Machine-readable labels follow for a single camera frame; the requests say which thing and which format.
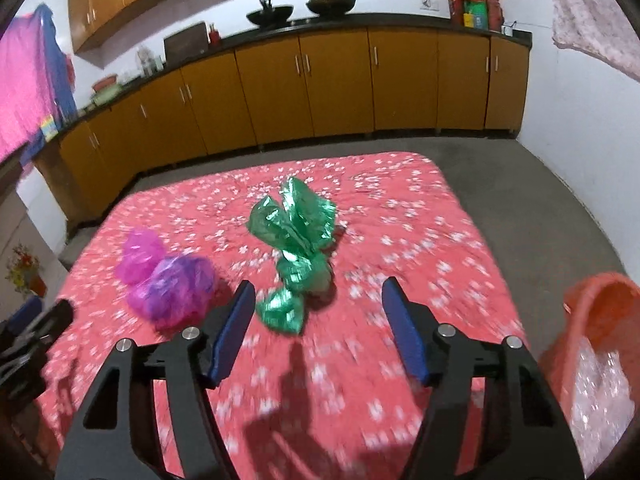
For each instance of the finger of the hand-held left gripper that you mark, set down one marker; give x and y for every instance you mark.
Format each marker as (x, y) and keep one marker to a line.
(55, 317)

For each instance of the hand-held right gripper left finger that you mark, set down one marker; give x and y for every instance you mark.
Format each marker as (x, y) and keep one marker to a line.
(232, 330)

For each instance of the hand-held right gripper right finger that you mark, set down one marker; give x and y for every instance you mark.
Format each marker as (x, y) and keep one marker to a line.
(407, 330)

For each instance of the green plastic bag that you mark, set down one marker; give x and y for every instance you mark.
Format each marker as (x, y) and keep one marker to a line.
(295, 230)

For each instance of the red plastic basin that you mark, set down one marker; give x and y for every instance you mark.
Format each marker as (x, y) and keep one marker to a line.
(600, 305)

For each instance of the long clear plastic bag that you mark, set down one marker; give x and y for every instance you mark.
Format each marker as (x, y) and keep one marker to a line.
(597, 400)

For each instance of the potted flowers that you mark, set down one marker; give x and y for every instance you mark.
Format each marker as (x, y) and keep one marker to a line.
(25, 270)

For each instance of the magenta plastic bag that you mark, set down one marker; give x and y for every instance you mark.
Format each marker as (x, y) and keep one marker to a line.
(170, 285)

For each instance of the red floral tablecloth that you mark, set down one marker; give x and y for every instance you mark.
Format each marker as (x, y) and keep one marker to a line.
(400, 200)

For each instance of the stacked bowls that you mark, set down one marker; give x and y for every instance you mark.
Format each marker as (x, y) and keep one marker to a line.
(106, 91)

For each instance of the blue hanging cloth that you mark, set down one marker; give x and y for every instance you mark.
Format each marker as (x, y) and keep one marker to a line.
(62, 70)

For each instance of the wooden lower kitchen cabinets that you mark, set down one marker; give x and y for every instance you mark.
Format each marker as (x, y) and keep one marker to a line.
(330, 85)

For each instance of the glass jar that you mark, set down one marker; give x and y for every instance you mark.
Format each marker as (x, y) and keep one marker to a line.
(147, 62)

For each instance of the dark cutting board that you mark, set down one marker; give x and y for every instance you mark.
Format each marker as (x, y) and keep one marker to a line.
(186, 42)

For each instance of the small red bottle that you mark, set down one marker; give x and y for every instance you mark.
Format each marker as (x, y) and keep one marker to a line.
(214, 37)

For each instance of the black wok with utensil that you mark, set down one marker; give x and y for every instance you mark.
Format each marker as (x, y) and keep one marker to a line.
(270, 15)

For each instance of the pink floral hanging cloth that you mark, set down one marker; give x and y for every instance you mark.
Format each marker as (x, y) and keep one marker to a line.
(595, 15)

